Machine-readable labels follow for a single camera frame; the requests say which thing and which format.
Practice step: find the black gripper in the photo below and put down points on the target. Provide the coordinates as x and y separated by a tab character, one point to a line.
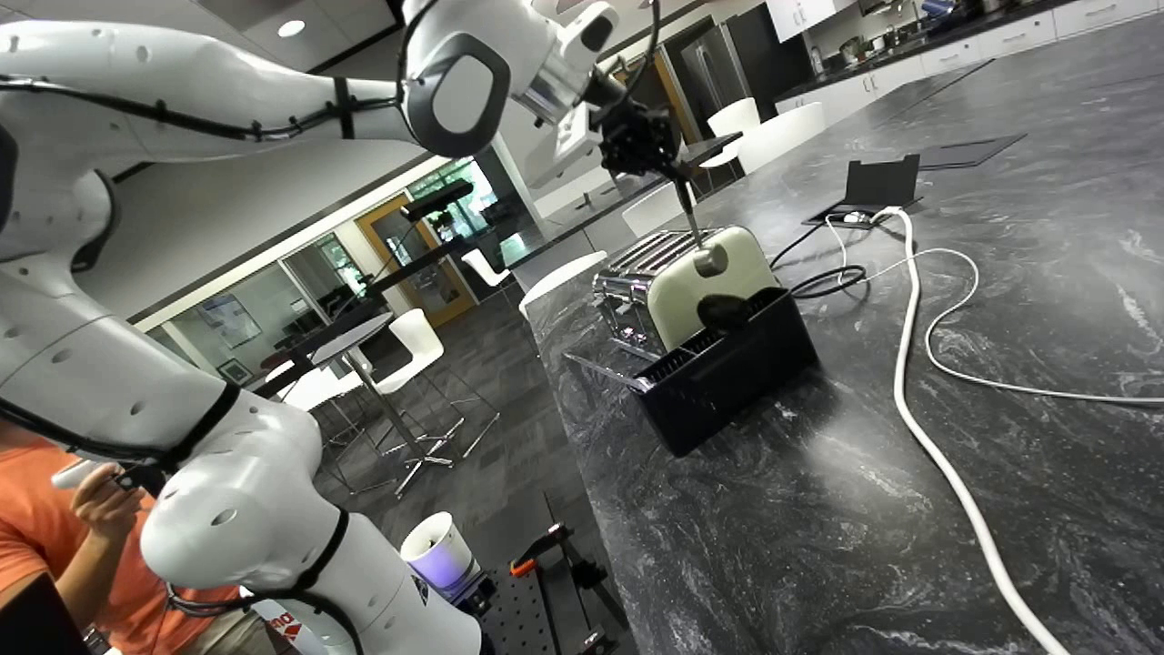
638	136

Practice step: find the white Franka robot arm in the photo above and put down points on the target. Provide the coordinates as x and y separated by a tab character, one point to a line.
73	366

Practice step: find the person's bare hand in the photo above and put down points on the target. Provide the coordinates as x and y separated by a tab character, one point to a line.
105	500

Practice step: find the cream and chrome toaster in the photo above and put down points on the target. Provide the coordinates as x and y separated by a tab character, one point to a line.
698	282

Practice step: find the white round-backed chair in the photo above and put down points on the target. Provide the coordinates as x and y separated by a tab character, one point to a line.
558	277

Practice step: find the black pop-up socket box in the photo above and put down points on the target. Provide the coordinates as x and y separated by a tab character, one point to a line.
881	180

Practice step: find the black utensil holder box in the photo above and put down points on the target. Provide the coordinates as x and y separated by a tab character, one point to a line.
728	380

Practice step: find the white chair with metal legs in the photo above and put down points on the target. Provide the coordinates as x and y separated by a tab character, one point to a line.
415	350

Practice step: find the orange-tipped black clamp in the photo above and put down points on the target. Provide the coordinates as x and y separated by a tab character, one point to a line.
534	567

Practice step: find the white paper cup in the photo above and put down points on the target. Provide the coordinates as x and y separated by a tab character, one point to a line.
438	551

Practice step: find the black robot mounting board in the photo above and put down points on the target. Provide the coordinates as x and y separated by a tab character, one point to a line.
540	621

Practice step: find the white smartphone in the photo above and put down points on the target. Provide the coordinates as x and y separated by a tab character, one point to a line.
73	473

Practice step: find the person in orange shirt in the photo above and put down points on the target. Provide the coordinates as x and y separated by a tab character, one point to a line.
30	539

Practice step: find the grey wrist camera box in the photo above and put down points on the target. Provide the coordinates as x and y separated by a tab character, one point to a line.
576	131

